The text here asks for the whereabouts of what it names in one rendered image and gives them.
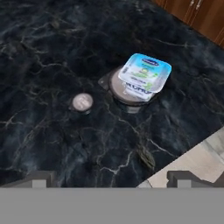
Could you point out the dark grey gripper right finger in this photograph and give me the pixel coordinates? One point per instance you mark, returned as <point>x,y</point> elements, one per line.
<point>178,178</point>

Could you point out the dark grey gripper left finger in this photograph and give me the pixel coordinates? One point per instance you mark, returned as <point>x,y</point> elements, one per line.
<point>43,178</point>

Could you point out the small grey-lidded yogurt container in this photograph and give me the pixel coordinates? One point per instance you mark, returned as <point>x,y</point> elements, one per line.
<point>81,102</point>

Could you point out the blue and white yogurt cup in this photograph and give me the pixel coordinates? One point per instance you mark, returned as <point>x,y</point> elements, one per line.
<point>144,74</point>

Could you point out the large grey-lidded yogurt container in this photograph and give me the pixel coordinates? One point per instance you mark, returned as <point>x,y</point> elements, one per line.
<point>116,86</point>

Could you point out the brown wooden cupboard run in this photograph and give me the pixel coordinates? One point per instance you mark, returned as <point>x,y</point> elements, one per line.
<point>198,14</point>

